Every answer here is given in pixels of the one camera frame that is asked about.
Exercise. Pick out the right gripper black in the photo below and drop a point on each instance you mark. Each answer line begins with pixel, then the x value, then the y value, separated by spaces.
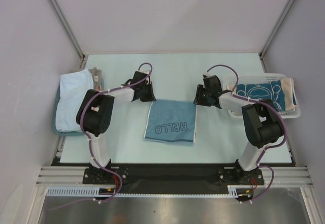
pixel 201 97

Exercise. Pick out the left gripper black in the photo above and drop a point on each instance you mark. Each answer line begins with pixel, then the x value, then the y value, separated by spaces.
pixel 150 97

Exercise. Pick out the dark blue towel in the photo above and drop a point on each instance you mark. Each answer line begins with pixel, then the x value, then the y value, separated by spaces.
pixel 171 122

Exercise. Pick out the light blue towel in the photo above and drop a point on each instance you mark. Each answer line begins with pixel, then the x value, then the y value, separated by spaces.
pixel 73 88

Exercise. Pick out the teal beige Doraemon towel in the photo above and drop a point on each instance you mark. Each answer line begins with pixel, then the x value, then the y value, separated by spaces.
pixel 277 87

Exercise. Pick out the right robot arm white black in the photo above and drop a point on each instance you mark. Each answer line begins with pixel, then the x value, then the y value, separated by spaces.
pixel 262 123

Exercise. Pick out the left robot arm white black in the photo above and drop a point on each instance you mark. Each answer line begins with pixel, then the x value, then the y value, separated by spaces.
pixel 94 117

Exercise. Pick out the grey pink folded towel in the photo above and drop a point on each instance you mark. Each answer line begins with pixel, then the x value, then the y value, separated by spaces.
pixel 97 78

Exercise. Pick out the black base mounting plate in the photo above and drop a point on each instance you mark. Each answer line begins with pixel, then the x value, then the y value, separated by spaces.
pixel 178 178

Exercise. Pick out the translucent teal tray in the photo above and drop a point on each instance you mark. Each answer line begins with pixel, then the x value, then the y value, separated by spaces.
pixel 54 114

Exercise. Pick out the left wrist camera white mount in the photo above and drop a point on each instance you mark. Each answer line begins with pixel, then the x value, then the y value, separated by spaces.
pixel 145 71

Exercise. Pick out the white slotted cable duct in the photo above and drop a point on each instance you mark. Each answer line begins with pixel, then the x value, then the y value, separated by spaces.
pixel 106 192

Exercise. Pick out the aluminium extrusion rail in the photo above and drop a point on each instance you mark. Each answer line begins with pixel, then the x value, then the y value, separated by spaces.
pixel 73 176

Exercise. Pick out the right corner aluminium post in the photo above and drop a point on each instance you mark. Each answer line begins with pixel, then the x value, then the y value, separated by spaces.
pixel 281 19

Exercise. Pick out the corner aluminium post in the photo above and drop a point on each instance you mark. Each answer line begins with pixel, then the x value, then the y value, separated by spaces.
pixel 66 27
pixel 281 19

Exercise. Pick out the left corner aluminium post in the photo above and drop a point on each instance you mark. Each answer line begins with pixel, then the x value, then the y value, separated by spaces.
pixel 66 27

